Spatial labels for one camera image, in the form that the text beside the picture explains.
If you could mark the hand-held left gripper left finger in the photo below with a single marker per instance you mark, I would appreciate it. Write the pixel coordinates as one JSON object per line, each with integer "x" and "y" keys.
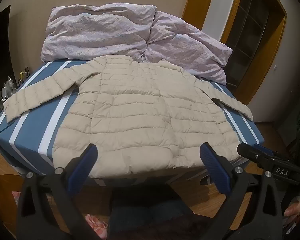
{"x": 83, "y": 168}

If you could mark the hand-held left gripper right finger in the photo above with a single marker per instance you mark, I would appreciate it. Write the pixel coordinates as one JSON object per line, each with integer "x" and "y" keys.
{"x": 215, "y": 170}

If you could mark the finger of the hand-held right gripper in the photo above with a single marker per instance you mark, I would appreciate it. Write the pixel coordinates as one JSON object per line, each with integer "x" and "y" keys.
{"x": 246, "y": 151}
{"x": 262, "y": 150}

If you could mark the beige down jacket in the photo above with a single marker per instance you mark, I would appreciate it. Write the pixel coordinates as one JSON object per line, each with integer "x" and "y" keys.
{"x": 130, "y": 110}

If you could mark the person's right hand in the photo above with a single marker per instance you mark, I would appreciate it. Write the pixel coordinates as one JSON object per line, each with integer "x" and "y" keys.
{"x": 293, "y": 210}

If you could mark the blue white striped bed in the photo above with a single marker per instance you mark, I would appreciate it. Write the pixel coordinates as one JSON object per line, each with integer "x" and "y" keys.
{"x": 32, "y": 135}

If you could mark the pink patterned cloth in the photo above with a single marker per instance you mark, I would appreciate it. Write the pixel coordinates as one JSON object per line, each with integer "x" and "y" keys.
{"x": 17, "y": 198}

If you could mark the person's legs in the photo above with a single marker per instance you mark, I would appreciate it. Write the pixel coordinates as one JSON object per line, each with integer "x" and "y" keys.
{"x": 150, "y": 215}

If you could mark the small white figurine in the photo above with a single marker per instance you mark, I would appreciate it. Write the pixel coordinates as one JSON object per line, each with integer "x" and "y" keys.
{"x": 8, "y": 88}

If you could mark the pale pink floral pillow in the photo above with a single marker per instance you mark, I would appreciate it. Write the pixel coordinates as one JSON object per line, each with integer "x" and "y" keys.
{"x": 95, "y": 32}
{"x": 185, "y": 47}

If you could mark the dark glass door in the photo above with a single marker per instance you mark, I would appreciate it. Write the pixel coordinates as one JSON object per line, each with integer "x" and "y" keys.
{"x": 252, "y": 30}

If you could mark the wooden door frame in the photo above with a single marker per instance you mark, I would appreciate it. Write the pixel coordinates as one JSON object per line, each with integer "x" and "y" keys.
{"x": 265, "y": 62}

